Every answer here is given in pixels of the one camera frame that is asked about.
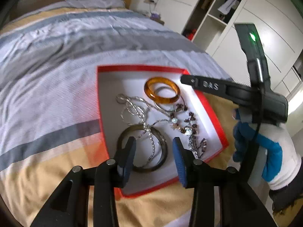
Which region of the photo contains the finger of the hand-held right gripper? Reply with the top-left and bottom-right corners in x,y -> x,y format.
180,74 -> 229,98

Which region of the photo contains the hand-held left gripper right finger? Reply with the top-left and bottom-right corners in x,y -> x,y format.
172,137 -> 277,227

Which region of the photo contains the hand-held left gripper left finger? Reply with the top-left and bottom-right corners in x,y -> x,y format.
31,137 -> 137,227

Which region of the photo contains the dark bangle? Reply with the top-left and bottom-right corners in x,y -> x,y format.
116,124 -> 168,173

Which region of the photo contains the crystal bead strand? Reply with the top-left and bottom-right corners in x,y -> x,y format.
138,120 -> 159,169

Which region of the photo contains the brown stone bead necklace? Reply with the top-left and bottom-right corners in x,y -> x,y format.
169,103 -> 208,159

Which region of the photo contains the silver bangle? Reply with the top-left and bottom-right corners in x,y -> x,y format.
153,87 -> 181,112

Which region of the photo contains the amber bangle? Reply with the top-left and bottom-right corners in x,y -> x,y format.
144,78 -> 181,105

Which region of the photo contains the silver chain necklace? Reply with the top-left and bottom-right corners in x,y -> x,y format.
116,94 -> 152,129

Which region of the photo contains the red jewelry box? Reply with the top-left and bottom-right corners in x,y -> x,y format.
97,65 -> 230,198

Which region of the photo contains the person's right hand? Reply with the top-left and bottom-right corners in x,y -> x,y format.
232,108 -> 301,191

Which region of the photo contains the open white shelf unit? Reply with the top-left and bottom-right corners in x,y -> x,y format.
182,0 -> 251,57

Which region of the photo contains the white wardrobe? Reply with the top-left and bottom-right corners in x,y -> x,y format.
155,0 -> 210,35
213,0 -> 303,104

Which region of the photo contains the hanging white garment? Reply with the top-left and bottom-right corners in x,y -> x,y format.
218,0 -> 247,15

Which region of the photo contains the striped duvet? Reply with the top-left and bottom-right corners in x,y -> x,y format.
0,5 -> 235,227

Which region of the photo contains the grey pillow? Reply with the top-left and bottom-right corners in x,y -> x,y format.
66,0 -> 126,8

